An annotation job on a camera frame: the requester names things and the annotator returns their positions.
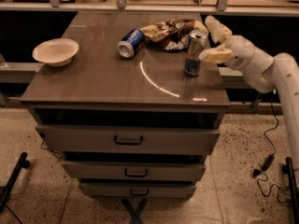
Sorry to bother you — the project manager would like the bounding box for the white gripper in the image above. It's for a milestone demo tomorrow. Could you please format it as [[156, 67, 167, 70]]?
[[198, 15, 274, 78]]

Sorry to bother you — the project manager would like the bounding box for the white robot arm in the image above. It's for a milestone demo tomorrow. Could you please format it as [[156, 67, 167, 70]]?
[[199, 16, 299, 180]]

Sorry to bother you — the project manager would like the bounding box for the blue pepsi can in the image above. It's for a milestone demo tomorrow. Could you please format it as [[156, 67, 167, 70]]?
[[117, 29, 145, 59]]

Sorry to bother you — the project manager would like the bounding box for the crumpled chip bag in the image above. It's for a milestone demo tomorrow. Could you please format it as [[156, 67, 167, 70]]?
[[141, 19, 208, 51]]

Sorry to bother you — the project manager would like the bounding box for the grey drawer cabinet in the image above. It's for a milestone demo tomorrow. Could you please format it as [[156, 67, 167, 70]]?
[[21, 11, 230, 185]]

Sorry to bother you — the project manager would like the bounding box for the white bowl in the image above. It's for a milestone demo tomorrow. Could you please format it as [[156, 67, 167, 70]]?
[[32, 38, 79, 67]]

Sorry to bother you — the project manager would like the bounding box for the black right stand leg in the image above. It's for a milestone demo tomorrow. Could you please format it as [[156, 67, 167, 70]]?
[[282, 157, 299, 224]]

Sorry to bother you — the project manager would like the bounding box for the black stand leg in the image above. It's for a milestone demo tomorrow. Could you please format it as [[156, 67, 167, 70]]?
[[282, 157, 299, 224], [0, 152, 30, 212]]

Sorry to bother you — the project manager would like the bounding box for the top grey drawer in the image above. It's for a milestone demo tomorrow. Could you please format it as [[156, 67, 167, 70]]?
[[36, 125, 220, 155]]

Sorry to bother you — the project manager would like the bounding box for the grey drawer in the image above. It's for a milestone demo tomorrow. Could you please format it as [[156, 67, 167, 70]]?
[[36, 125, 220, 155], [78, 182, 196, 199], [62, 161, 206, 182]]

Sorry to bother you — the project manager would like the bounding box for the bottom grey drawer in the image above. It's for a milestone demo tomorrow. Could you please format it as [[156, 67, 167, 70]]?
[[78, 182, 196, 199]]

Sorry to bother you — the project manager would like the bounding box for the middle grey drawer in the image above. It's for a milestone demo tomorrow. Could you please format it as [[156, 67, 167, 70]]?
[[62, 161, 206, 182]]

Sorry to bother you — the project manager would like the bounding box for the black left stand leg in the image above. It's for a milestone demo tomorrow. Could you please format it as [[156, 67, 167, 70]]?
[[0, 152, 30, 212]]

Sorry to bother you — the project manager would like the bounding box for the black power cable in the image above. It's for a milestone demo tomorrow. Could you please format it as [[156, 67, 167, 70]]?
[[252, 101, 292, 204]]

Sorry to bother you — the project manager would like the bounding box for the metal window rail frame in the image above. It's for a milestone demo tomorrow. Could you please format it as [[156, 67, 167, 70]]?
[[0, 0, 299, 17]]

